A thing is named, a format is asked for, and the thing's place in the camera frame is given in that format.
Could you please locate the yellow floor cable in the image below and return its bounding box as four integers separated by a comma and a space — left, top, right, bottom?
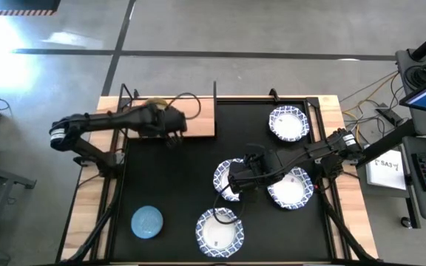
340, 72, 399, 137

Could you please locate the black hazard-striped floor mat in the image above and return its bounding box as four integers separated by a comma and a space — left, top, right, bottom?
0, 0, 61, 16

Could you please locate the coiled black cable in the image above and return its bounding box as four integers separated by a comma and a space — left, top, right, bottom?
404, 64, 426, 89

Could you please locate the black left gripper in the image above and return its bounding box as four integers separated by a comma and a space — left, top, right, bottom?
138, 105, 189, 149

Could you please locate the black table mat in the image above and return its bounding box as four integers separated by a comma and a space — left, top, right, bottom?
109, 98, 333, 262

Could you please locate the wooden shelf board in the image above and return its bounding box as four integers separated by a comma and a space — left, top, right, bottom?
126, 97, 216, 139

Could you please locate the white SA3 label sheet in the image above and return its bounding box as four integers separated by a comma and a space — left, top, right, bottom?
366, 149, 408, 187

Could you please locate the blue white patterned paper bowl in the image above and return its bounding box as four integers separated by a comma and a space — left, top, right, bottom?
267, 166, 315, 211
212, 157, 244, 203
195, 206, 246, 259
268, 105, 310, 143

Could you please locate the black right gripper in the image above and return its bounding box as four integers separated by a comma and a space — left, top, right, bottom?
229, 143, 286, 194

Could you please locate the black power strip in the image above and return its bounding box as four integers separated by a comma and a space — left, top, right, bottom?
375, 106, 406, 127

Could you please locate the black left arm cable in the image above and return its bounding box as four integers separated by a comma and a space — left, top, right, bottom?
164, 92, 202, 121

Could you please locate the black table frame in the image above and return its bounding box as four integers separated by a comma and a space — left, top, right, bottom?
55, 83, 382, 266

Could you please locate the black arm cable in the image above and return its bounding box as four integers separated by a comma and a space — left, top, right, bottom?
212, 183, 246, 226
164, 92, 202, 121

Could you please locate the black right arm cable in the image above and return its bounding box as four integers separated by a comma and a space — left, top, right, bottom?
212, 183, 246, 226

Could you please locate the orange bowl with blue interior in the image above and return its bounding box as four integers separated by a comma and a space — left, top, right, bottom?
130, 205, 164, 239

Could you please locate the black diagonal stand bar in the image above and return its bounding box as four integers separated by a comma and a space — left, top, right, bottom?
356, 118, 418, 169

